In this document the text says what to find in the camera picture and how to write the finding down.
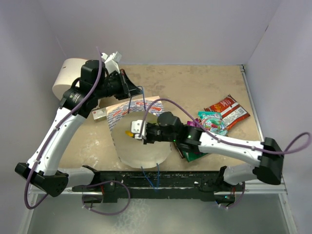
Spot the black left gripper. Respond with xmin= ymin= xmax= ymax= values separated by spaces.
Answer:
xmin=95 ymin=69 xmax=143 ymax=100

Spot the yellow snack bag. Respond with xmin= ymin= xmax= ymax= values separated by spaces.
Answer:
xmin=125 ymin=131 xmax=134 ymax=138

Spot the blue checkered paper bag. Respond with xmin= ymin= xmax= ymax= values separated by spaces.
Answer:
xmin=106 ymin=85 xmax=173 ymax=191

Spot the magenta snack bag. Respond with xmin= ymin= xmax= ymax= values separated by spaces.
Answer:
xmin=187 ymin=118 xmax=200 ymax=127

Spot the green chips bag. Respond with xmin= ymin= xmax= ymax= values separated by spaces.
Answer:
xmin=174 ymin=144 xmax=207 ymax=162

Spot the teal snack bag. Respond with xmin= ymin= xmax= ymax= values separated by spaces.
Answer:
xmin=198 ymin=111 xmax=228 ymax=136

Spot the red orange snack bag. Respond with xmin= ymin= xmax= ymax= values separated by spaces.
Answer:
xmin=204 ymin=95 xmax=250 ymax=131

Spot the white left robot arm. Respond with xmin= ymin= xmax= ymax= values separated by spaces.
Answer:
xmin=15 ymin=58 xmax=142 ymax=197

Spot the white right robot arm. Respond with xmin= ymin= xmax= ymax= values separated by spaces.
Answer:
xmin=134 ymin=112 xmax=284 ymax=191

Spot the small green white box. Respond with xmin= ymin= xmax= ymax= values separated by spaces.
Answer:
xmin=92 ymin=108 xmax=107 ymax=122

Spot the white paper towel roll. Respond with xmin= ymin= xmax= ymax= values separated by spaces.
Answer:
xmin=52 ymin=58 xmax=87 ymax=100

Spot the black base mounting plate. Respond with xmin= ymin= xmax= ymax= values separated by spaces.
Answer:
xmin=73 ymin=171 xmax=245 ymax=204

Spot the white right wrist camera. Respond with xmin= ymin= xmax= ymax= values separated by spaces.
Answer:
xmin=130 ymin=120 xmax=146 ymax=140

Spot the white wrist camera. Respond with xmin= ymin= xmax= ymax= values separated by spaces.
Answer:
xmin=130 ymin=120 xmax=146 ymax=140
xmin=101 ymin=51 xmax=122 ymax=74

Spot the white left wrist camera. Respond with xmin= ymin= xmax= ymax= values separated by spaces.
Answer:
xmin=101 ymin=51 xmax=122 ymax=74

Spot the aluminium rail frame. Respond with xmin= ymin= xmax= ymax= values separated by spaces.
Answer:
xmin=19 ymin=64 xmax=298 ymax=234

